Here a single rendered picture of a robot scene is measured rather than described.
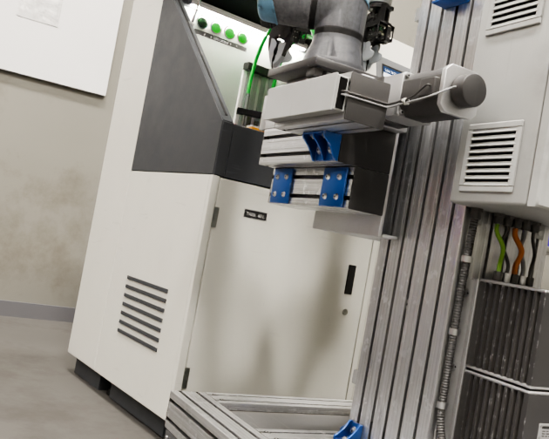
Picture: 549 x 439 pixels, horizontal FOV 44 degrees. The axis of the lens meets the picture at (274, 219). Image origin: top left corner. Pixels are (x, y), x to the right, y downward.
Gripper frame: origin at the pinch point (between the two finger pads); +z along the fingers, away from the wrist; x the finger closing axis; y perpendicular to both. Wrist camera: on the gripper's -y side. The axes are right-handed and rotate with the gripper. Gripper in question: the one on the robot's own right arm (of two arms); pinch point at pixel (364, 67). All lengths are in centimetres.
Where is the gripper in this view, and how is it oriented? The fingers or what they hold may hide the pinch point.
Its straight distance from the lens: 228.5
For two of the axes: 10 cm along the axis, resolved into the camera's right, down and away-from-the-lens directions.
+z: -1.8, 9.8, -0.3
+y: 5.8, 0.8, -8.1
